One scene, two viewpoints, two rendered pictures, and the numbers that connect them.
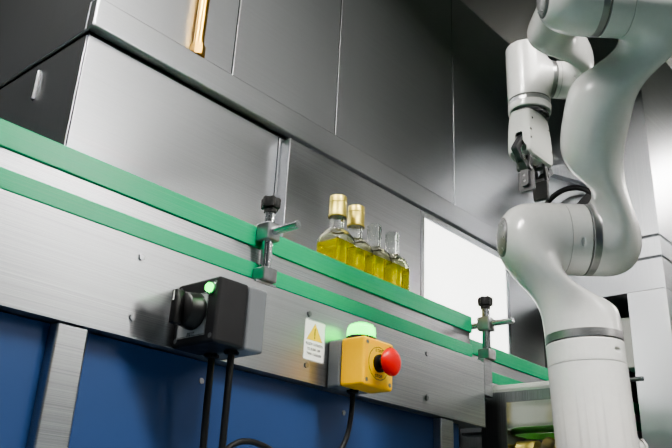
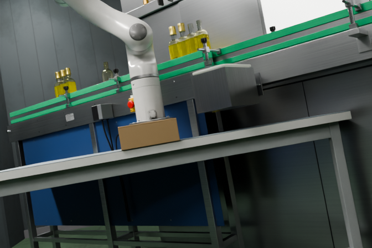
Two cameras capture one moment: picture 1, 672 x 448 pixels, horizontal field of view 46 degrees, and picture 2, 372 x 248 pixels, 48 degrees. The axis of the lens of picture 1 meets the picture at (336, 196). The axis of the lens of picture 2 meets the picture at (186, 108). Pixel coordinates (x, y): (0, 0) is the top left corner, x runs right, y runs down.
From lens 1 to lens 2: 251 cm
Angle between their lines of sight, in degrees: 85
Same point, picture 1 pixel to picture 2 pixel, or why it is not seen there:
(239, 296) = (95, 108)
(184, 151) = (154, 36)
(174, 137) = not seen: hidden behind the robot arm
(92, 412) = (101, 136)
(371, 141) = not seen: outside the picture
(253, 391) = (127, 119)
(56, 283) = (85, 117)
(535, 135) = not seen: outside the picture
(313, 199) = (192, 17)
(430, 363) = (176, 84)
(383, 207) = not seen: outside the picture
